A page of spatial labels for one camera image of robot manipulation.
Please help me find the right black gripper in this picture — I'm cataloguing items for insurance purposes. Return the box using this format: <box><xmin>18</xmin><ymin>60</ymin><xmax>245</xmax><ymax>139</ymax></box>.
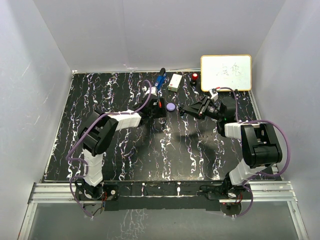
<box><xmin>183</xmin><ymin>95</ymin><xmax>224</xmax><ymax>121</ymax></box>

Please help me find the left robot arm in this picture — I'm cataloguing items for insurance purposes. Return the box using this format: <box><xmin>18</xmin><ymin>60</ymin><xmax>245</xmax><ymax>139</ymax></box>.
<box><xmin>77</xmin><ymin>96</ymin><xmax>167</xmax><ymax>200</ymax></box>

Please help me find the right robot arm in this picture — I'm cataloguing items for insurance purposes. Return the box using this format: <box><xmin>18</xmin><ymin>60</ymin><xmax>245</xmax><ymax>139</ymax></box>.
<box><xmin>179</xmin><ymin>96</ymin><xmax>283</xmax><ymax>199</ymax></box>

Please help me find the blue black stapler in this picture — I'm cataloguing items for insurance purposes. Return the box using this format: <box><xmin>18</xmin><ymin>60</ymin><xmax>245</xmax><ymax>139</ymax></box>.
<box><xmin>154</xmin><ymin>67</ymin><xmax>167</xmax><ymax>91</ymax></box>

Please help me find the white rectangular box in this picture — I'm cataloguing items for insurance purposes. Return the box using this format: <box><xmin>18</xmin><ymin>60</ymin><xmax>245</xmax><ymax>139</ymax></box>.
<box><xmin>168</xmin><ymin>73</ymin><xmax>182</xmax><ymax>92</ymax></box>

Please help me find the red emergency stop button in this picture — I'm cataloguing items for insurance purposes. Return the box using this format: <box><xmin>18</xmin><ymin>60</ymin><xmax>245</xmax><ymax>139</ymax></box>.
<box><xmin>190</xmin><ymin>72</ymin><xmax>199</xmax><ymax>85</ymax></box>

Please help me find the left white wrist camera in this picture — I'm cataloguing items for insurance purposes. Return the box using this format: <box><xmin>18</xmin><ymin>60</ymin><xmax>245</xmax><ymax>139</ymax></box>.
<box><xmin>142</xmin><ymin>86</ymin><xmax>158</xmax><ymax>100</ymax></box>

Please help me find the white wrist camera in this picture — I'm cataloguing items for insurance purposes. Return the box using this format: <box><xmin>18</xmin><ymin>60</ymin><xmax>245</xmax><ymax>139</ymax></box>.
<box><xmin>208</xmin><ymin>87</ymin><xmax>221</xmax><ymax>102</ymax></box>
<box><xmin>142</xmin><ymin>86</ymin><xmax>158</xmax><ymax>100</ymax></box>

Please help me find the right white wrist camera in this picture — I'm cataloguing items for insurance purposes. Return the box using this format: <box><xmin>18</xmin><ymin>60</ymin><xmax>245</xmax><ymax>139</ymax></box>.
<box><xmin>208</xmin><ymin>87</ymin><xmax>221</xmax><ymax>102</ymax></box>

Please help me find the white whiteboard wooden frame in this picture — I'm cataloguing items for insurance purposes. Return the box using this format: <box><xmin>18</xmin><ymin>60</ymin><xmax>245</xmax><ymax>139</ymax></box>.
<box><xmin>200</xmin><ymin>54</ymin><xmax>252</xmax><ymax>92</ymax></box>

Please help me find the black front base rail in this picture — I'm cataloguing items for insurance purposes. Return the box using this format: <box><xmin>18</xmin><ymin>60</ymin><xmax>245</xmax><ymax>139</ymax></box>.
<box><xmin>74</xmin><ymin>180</ymin><xmax>253</xmax><ymax>212</ymax></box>

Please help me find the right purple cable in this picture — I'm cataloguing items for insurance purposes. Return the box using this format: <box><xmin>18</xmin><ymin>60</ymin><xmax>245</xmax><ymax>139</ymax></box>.
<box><xmin>216</xmin><ymin>86</ymin><xmax>292</xmax><ymax>221</ymax></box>

